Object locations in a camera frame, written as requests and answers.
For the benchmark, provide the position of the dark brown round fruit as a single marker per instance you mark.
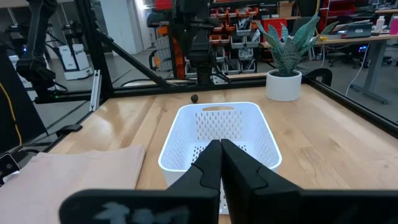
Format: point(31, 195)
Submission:
point(194, 98)

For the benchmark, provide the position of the orange and black machine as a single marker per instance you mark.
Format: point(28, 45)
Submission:
point(177, 53)

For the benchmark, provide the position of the white bottle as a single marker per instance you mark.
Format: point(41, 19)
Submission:
point(380, 25)

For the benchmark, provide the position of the black table clamp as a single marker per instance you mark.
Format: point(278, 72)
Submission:
point(70, 128)
point(320, 73)

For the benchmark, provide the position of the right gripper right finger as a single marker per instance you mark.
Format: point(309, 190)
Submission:
point(242, 180)

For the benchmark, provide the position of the black aluminium rig frame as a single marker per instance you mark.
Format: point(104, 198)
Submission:
point(186, 88)

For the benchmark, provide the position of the silver aluminium bar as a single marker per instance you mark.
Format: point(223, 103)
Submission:
point(95, 90)

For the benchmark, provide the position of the grey laptop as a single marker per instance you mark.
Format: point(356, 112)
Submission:
point(359, 31)

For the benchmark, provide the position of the black table-level camera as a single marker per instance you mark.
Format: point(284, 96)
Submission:
point(7, 165)

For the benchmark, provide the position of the pink drink bottle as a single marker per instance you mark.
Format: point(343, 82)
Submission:
point(394, 26)

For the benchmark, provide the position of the black office chair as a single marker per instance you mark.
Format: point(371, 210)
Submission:
point(342, 56)

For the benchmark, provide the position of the white round plant pot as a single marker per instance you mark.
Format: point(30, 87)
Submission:
point(283, 88)

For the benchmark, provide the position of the black idle robot arm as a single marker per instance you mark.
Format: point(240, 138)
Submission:
point(37, 31)

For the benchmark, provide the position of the green snake plant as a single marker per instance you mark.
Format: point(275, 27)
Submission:
point(289, 53)

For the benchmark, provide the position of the white perforated plastic basket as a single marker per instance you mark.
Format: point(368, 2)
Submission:
point(217, 124)

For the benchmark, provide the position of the parts shelf with bins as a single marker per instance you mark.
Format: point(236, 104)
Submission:
point(242, 40)

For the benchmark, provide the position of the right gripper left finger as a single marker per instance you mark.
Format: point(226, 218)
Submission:
point(208, 174)

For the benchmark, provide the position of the cardboard box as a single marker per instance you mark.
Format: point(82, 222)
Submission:
point(286, 9)

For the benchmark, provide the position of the red box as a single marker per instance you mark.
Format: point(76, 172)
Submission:
point(276, 25)

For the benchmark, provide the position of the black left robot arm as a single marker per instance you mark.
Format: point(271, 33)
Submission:
point(199, 15)

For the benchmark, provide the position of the wooden desk with grey leg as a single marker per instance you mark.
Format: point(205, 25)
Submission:
point(373, 39)

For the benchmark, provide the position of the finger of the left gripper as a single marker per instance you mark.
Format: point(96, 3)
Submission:
point(209, 74)
point(201, 74)

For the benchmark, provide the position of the beige woven cloth mat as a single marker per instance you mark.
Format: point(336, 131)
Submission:
point(62, 174)

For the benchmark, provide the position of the white wheeled machine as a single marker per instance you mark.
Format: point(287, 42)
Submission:
point(74, 62)

